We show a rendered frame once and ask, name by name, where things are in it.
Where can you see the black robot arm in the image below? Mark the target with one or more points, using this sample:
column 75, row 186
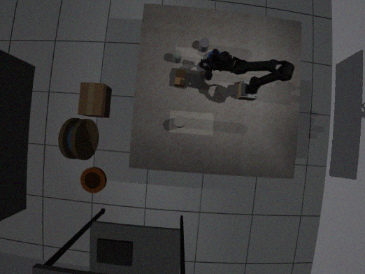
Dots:
column 284, row 72

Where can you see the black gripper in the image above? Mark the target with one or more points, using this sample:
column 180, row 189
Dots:
column 208, row 74

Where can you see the french press with black knob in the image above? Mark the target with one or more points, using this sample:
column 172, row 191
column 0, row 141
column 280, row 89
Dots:
column 201, row 71

